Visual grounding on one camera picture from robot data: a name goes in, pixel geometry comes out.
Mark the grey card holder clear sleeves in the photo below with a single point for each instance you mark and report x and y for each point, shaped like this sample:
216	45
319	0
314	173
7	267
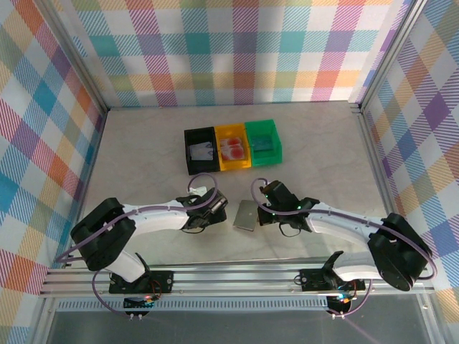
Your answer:
245	215

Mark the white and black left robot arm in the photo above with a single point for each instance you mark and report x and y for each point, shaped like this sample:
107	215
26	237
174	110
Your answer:
157	216

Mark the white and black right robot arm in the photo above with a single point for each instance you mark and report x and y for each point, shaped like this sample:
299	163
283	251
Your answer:
340	224

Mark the white card with red dots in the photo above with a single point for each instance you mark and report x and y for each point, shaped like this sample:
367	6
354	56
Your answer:
235	153
231	142

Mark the grey card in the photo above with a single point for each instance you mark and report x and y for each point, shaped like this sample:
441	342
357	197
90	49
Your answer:
209	148
196	152

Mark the teal card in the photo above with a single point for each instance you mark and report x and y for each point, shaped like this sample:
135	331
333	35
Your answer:
264	144

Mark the green plastic bin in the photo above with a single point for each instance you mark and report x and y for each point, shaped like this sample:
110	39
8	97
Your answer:
267	161

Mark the black plastic bin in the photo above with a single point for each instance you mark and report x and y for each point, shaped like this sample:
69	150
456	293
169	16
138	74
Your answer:
202	166

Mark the yellow plastic bin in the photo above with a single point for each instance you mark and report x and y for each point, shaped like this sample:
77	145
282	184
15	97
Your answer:
235	165

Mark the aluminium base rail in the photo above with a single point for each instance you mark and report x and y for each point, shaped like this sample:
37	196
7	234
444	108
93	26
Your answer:
233	279

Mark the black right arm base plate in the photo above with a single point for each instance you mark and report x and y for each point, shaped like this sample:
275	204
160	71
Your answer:
312	281

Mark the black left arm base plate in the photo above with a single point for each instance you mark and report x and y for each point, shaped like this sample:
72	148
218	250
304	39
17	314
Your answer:
165	281

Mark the aluminium side rail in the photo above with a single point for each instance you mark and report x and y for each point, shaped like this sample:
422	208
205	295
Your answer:
380	179
87	179

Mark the aluminium frame post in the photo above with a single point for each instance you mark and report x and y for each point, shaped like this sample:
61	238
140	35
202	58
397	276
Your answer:
389	53
76	53

